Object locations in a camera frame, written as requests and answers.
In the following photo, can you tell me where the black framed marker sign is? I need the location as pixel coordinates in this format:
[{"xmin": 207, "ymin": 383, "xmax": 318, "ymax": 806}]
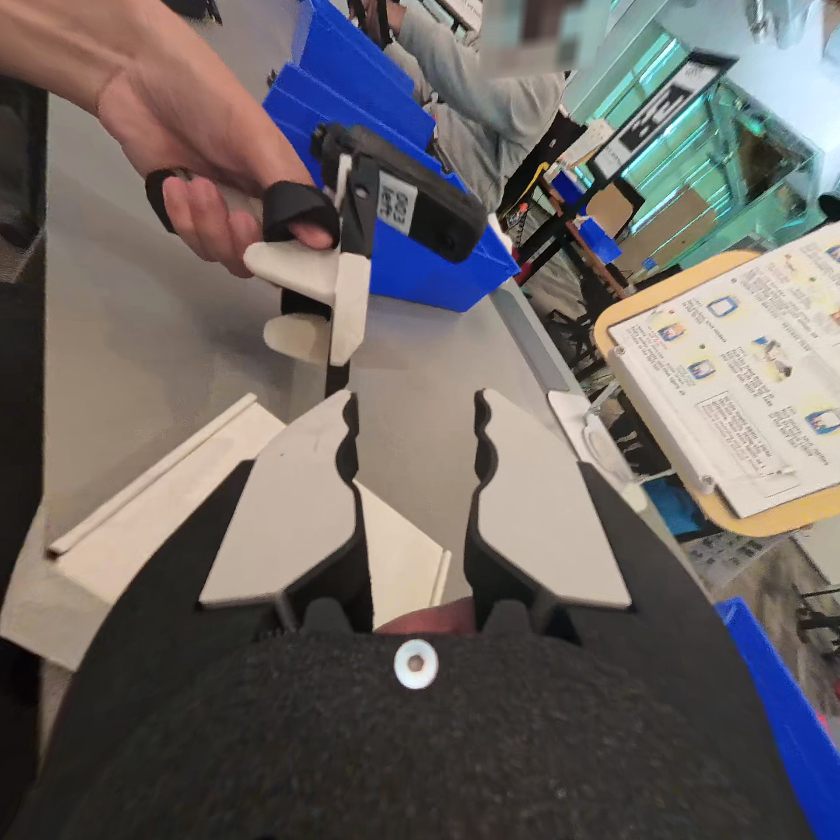
[{"xmin": 586, "ymin": 49, "xmax": 740, "ymax": 183}]

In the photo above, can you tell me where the printed instruction sheet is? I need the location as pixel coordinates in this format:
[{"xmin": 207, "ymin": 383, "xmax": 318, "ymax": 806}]
[{"xmin": 607, "ymin": 223, "xmax": 840, "ymax": 519}]

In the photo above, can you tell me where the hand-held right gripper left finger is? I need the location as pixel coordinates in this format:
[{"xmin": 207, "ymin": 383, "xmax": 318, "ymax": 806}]
[{"xmin": 199, "ymin": 390, "xmax": 375, "ymax": 632}]

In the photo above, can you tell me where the white cardboard box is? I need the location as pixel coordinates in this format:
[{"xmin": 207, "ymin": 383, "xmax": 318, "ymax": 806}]
[{"xmin": 0, "ymin": 392, "xmax": 454, "ymax": 670}]

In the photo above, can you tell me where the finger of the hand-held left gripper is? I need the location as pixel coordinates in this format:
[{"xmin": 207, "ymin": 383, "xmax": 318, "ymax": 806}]
[{"xmin": 326, "ymin": 252, "xmax": 372, "ymax": 400}]

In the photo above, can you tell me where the person's left forearm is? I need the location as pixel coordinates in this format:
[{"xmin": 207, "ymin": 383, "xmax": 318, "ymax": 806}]
[{"xmin": 0, "ymin": 0, "xmax": 177, "ymax": 111}]

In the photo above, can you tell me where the small blue bin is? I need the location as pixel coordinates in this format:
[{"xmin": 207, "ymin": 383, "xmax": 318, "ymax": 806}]
[{"xmin": 570, "ymin": 215, "xmax": 622, "ymax": 263}]

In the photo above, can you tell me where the blue storage bin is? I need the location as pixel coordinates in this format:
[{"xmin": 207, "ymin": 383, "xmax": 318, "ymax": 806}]
[
  {"xmin": 715, "ymin": 596, "xmax": 840, "ymax": 840},
  {"xmin": 292, "ymin": 0, "xmax": 437, "ymax": 153},
  {"xmin": 262, "ymin": 62, "xmax": 521, "ymax": 313}
]

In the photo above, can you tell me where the person's left hand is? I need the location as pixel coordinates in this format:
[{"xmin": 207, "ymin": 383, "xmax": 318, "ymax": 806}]
[{"xmin": 98, "ymin": 18, "xmax": 336, "ymax": 280}]

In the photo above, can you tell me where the clear plastic holder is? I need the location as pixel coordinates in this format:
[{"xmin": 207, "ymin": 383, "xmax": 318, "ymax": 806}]
[{"xmin": 548, "ymin": 388, "xmax": 651, "ymax": 514}]

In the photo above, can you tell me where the brown cardboard box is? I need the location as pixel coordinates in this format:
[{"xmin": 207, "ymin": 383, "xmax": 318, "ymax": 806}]
[{"xmin": 617, "ymin": 187, "xmax": 723, "ymax": 265}]

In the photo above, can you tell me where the round wooden board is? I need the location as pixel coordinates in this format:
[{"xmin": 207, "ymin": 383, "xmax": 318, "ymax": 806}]
[{"xmin": 594, "ymin": 248, "xmax": 840, "ymax": 540}]

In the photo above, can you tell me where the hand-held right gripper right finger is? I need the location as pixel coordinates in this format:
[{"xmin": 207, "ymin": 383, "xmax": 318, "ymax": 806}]
[{"xmin": 465, "ymin": 388, "xmax": 632, "ymax": 631}]

